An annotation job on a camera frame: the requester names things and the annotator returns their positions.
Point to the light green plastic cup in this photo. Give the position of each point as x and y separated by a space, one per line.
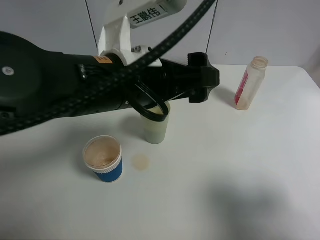
154 132

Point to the brown drink spill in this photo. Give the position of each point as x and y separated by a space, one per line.
140 162

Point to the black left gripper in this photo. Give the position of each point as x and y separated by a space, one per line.
170 81

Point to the drink bottle with red label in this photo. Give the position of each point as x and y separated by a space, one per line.
251 81

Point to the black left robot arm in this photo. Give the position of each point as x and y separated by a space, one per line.
37 85

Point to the blue sleeved clear cup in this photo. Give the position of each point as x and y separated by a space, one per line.
103 156

